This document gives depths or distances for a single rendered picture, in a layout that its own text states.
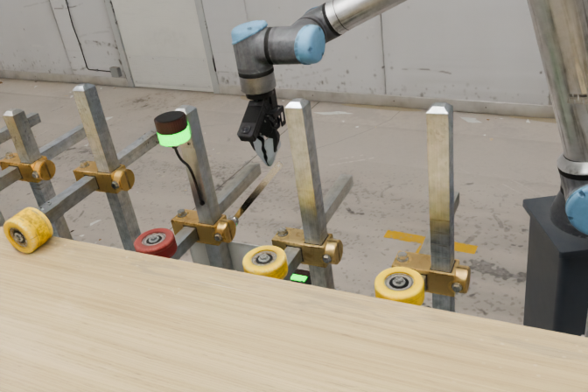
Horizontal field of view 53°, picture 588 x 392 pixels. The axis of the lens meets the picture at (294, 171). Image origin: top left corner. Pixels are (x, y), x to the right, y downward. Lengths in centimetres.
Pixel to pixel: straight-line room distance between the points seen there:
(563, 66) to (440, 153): 41
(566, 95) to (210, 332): 84
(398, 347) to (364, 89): 322
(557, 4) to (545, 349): 66
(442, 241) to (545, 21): 49
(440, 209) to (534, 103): 274
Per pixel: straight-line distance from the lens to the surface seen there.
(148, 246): 119
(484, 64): 371
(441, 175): 100
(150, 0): 479
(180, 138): 113
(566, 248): 161
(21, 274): 127
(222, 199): 138
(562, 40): 128
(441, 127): 96
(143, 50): 502
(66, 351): 103
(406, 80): 388
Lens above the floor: 153
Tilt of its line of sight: 28 degrees down
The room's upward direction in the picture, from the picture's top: 9 degrees counter-clockwise
